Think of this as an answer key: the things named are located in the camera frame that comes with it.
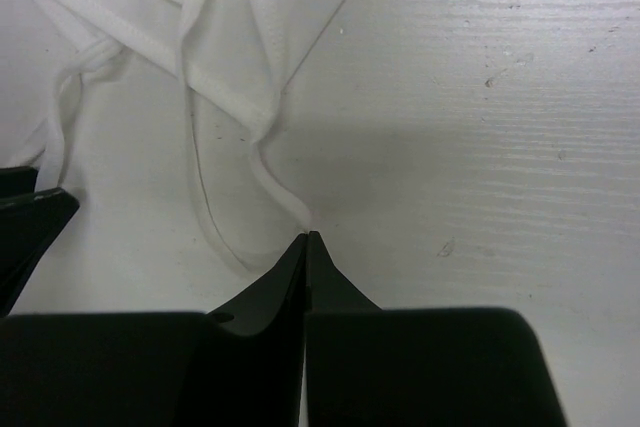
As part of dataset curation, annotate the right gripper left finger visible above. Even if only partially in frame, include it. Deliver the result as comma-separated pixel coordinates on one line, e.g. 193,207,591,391
1,235,307,426

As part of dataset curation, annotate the white tank top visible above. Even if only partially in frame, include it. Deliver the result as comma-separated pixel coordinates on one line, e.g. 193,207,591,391
0,0,386,273

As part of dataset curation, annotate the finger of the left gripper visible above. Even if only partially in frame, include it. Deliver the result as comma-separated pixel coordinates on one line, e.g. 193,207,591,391
1,188,79,317
0,166,38,197

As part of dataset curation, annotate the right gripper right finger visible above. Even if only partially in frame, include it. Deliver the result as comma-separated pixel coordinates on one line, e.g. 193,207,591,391
305,232,566,426

